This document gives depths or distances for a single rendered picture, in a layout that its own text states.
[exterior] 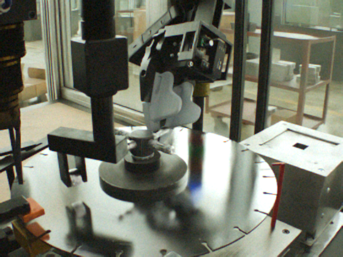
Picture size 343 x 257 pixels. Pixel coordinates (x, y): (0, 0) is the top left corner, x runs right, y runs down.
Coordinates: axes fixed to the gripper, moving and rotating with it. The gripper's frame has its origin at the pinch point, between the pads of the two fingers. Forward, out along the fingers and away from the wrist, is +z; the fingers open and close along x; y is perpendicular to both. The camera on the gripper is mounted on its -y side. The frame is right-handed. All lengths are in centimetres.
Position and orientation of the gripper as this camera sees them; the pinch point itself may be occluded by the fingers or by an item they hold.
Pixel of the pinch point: (154, 135)
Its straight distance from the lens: 47.9
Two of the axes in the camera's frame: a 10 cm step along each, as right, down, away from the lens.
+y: 7.1, 0.6, -7.0
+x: 6.7, 2.6, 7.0
